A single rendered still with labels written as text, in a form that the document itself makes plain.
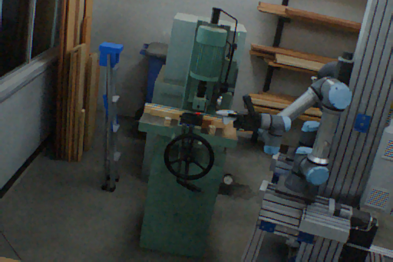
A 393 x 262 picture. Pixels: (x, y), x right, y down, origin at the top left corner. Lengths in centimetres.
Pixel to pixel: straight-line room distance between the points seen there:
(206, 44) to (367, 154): 111
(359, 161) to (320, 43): 280
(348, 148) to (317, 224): 47
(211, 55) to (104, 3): 267
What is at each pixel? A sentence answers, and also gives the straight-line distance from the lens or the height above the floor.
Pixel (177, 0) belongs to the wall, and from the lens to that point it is 513.
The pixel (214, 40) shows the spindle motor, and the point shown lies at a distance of 274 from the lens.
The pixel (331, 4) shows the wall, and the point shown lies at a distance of 528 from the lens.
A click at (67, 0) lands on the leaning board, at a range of 394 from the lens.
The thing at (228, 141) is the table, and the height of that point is 88.
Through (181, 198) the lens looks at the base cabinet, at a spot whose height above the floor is 44.
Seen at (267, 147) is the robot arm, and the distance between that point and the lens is 227.
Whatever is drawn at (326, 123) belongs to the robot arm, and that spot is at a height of 126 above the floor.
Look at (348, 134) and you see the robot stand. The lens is 263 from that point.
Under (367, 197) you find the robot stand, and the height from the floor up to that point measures 84.
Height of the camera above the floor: 189
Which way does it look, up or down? 19 degrees down
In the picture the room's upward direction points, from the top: 11 degrees clockwise
